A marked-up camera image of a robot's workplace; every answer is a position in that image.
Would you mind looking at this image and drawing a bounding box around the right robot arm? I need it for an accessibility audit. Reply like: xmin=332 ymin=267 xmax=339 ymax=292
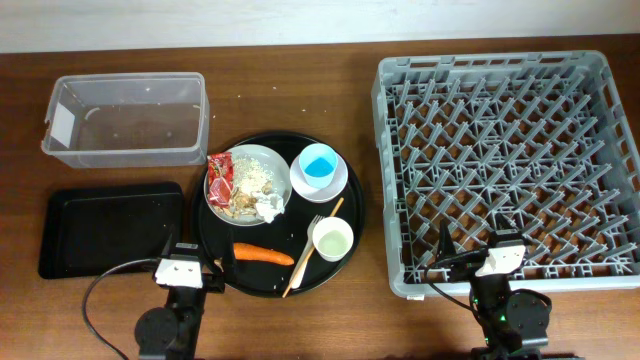
xmin=432 ymin=214 xmax=552 ymax=360

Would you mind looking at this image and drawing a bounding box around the small white bowl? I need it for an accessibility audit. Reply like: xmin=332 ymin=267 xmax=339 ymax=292
xmin=312 ymin=217 xmax=354 ymax=262

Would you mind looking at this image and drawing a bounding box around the left black cable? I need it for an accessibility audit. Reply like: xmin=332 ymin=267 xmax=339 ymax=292
xmin=81 ymin=257 xmax=161 ymax=360

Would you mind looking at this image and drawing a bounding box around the orange carrot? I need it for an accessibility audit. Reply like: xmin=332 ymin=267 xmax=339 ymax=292
xmin=233 ymin=243 xmax=294 ymax=266

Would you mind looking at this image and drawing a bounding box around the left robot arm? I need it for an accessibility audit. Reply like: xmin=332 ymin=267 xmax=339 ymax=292
xmin=134 ymin=237 xmax=225 ymax=360

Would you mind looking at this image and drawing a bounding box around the pile of rice and shells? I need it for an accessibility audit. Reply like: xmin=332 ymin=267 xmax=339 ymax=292
xmin=218 ymin=155 xmax=273 ymax=218

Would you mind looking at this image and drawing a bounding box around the grey plate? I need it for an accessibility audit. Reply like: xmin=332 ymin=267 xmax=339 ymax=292
xmin=203 ymin=144 xmax=292 ymax=227

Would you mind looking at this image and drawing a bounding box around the brown food scrap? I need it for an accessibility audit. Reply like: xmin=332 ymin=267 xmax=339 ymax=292
xmin=214 ymin=259 xmax=224 ymax=272

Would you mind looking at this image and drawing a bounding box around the clear plastic waste bin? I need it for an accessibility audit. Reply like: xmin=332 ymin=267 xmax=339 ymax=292
xmin=41 ymin=72 xmax=210 ymax=168

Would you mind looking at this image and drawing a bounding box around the white tissue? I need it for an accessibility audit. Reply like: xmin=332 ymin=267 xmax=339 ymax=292
xmin=254 ymin=193 xmax=284 ymax=223

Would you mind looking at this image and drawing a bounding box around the grey dishwasher rack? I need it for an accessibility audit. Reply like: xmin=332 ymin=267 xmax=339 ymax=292
xmin=371 ymin=50 xmax=639 ymax=300

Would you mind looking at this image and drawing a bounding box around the red snack wrapper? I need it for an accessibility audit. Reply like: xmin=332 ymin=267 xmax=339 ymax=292
xmin=207 ymin=152 xmax=234 ymax=208

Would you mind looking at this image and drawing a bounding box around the black round tray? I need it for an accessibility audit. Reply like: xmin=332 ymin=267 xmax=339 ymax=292
xmin=192 ymin=130 xmax=366 ymax=299

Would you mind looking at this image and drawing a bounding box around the blue plastic cup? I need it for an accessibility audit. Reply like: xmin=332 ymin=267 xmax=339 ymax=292
xmin=299 ymin=143 xmax=338 ymax=189

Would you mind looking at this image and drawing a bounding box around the wooden chopstick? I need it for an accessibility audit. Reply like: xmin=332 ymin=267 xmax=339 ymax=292
xmin=282 ymin=216 xmax=325 ymax=298

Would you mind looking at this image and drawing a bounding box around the black rectangular tray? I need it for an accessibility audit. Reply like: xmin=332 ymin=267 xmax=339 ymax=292
xmin=38 ymin=182 xmax=184 ymax=280

